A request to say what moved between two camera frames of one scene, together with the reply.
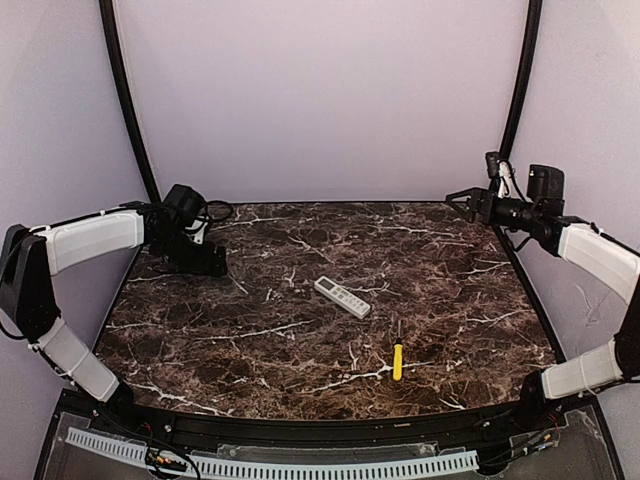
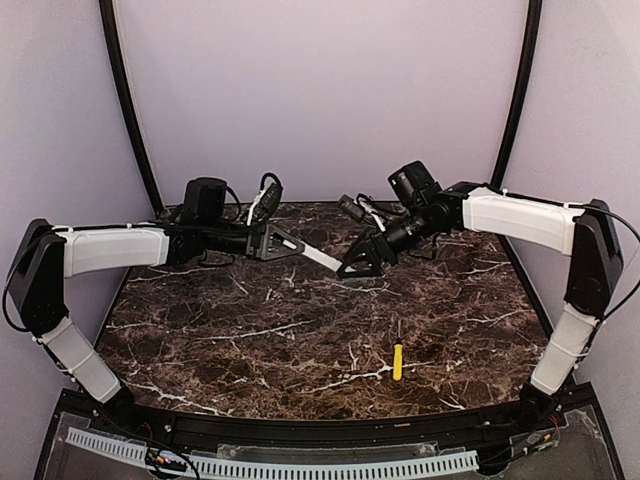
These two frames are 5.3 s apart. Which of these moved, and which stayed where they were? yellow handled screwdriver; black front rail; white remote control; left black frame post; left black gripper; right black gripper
Moved: white remote control; left black gripper; right black gripper
Stayed: yellow handled screwdriver; black front rail; left black frame post
